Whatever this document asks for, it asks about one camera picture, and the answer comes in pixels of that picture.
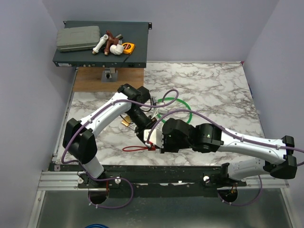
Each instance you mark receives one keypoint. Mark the green cable lock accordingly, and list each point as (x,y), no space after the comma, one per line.
(177,104)

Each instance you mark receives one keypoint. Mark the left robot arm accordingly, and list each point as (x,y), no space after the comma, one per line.
(80,136)

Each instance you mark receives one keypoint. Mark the white elbow fitting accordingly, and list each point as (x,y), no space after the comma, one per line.
(116,49)

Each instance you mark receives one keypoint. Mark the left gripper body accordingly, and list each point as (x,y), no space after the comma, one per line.
(141,121)

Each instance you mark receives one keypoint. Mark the grey plastic case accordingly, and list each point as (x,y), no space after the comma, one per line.
(78,38)

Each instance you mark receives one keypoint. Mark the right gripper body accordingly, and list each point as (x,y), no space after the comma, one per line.
(169,146)

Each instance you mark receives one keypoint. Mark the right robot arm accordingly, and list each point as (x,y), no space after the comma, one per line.
(268,156)

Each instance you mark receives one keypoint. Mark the white pipe fitting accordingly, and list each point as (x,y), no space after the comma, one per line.
(101,42)

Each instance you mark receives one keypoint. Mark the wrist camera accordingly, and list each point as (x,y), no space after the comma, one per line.
(159,111)
(156,138)

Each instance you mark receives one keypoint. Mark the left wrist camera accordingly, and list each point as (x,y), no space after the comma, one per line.
(159,111)

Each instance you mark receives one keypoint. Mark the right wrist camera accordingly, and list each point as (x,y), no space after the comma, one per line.
(156,138)

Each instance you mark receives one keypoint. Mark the brass padlock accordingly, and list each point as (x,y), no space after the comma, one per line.
(126,121)

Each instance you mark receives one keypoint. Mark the yellow tape measure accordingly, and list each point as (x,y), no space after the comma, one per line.
(128,48)

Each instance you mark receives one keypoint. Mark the grey metal bracket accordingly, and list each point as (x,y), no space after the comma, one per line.
(109,75)

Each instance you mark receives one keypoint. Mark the brown pipe fitting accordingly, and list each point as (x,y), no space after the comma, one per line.
(111,41)

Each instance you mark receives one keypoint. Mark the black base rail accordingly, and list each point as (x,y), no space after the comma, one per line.
(160,181)

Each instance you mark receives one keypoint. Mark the red cable lock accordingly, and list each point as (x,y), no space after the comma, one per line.
(137,148)

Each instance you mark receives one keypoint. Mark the dark rack switch box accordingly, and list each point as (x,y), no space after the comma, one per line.
(132,32)

